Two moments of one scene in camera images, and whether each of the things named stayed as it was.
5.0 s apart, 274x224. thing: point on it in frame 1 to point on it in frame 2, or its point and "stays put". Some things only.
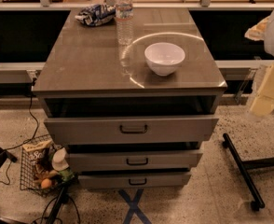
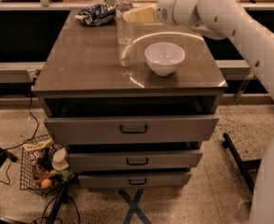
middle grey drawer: (153, 161) stays put
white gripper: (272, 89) to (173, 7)
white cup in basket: (59, 161) stays put
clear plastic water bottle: (124, 17) stays put
